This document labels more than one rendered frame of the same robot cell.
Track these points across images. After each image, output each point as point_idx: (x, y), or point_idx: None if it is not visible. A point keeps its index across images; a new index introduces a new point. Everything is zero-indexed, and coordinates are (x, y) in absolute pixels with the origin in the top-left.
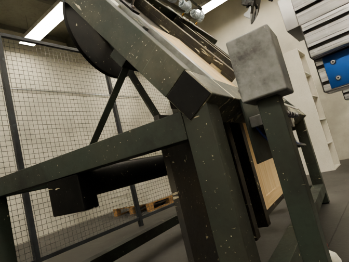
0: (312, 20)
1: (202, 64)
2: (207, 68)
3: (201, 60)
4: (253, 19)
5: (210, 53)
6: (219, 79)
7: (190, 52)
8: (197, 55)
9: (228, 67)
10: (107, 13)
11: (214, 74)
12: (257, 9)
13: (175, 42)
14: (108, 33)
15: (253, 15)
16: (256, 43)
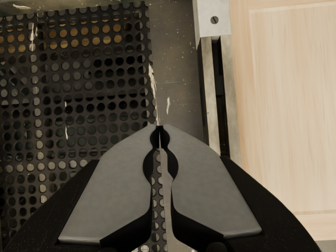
0: None
1: (305, 94)
2: (302, 78)
3: (259, 132)
4: (170, 128)
5: (239, 142)
6: (311, 31)
7: (280, 160)
8: (246, 159)
9: (233, 70)
10: None
11: (295, 59)
12: (81, 235)
13: (321, 187)
14: None
15: (204, 145)
16: None
